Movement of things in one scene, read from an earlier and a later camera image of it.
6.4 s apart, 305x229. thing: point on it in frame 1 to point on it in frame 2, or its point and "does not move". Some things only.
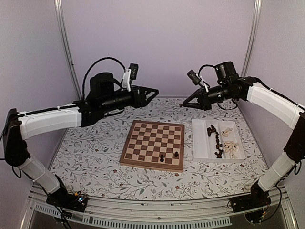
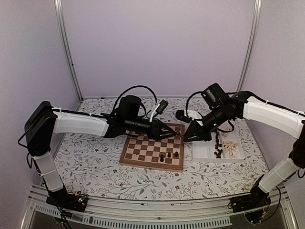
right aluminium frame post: [251, 37] does not move
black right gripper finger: [196, 95] to [195, 132]
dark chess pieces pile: [212, 129] does not move
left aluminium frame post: [64, 43] does not move
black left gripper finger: [150, 94] to [161, 130]
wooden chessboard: [147, 140] does not move
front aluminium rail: [199, 213] does not move
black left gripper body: [111, 103] to [131, 123]
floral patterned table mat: [88, 158] does not move
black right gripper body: [225, 93] to [219, 118]
